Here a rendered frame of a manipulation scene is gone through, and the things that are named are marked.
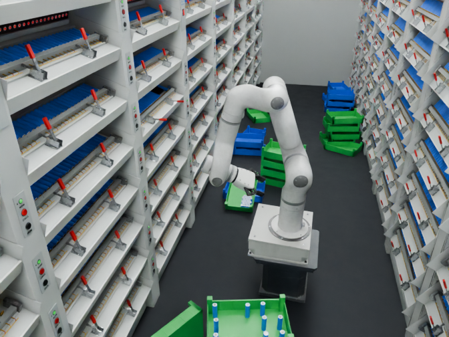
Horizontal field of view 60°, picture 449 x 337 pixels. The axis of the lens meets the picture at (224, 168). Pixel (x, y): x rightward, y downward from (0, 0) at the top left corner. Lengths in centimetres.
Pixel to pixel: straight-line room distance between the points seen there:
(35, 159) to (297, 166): 107
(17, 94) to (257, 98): 90
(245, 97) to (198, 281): 115
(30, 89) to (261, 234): 131
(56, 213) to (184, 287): 117
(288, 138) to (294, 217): 44
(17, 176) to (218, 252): 163
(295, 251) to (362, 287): 56
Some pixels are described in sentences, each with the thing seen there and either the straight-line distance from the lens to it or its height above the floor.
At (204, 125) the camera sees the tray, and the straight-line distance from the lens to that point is 286.
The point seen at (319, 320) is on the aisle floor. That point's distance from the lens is 218.
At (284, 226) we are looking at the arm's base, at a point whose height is 43.
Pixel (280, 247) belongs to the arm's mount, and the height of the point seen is 36.
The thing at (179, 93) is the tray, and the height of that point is 95.
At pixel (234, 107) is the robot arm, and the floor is 107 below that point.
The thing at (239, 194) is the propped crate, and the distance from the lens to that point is 292.
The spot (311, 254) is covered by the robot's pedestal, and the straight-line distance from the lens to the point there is 210.
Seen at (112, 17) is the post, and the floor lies 144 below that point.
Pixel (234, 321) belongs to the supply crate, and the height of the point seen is 40.
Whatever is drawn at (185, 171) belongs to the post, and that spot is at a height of 44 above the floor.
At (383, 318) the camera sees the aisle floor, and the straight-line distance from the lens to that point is 228.
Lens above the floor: 162
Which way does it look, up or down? 28 degrees down
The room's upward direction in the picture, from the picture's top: straight up
